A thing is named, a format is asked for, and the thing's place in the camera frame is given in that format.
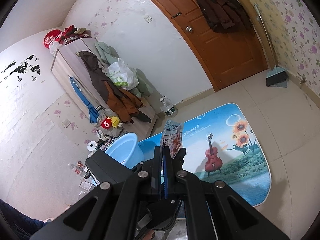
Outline red items atop wardrobe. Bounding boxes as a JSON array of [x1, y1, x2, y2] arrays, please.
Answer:
[[43, 25, 91, 49]]

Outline light blue plastic basin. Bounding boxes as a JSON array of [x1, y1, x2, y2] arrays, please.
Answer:
[[105, 133, 145, 169]]

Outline scenic printed table mat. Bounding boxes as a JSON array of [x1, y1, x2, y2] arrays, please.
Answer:
[[137, 102, 272, 208]]

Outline black world map decal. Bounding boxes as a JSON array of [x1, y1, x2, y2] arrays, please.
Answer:
[[1, 54, 41, 88]]

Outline broom with grey dustpan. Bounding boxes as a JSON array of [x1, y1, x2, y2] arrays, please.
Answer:
[[254, 3, 289, 88]]

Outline clear plastic water bottle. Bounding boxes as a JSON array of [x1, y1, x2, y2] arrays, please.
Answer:
[[159, 96, 177, 116]]

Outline brown orange hanging jacket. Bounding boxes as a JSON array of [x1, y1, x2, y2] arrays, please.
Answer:
[[79, 51, 151, 124]]

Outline white wall switch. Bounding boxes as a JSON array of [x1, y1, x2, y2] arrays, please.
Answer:
[[144, 15, 152, 23]]

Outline white tape roll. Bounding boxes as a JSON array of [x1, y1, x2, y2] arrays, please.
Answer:
[[87, 141, 97, 152]]

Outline duck print snack packet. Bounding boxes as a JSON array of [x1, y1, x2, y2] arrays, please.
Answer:
[[160, 119, 184, 159]]

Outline person's blue trouser leg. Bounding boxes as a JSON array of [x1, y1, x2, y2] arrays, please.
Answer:
[[0, 199, 54, 239]]

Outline light green hanging garment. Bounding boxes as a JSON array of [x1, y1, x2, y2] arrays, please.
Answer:
[[94, 42, 153, 98]]

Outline wooden wardrobe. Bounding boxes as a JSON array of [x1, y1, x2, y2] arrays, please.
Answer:
[[50, 36, 158, 140]]

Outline brown wooden door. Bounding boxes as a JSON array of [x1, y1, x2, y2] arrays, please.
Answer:
[[151, 0, 267, 91]]

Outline red round plush charm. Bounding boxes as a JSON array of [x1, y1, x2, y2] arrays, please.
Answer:
[[100, 118, 112, 129]]

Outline white green plastic bag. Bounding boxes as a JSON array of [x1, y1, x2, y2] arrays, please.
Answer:
[[106, 58, 139, 90]]

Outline yellow plush charm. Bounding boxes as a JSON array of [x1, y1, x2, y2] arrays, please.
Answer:
[[111, 116, 123, 128]]

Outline dark brown coat on door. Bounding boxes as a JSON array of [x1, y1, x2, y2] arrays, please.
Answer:
[[196, 0, 253, 33]]

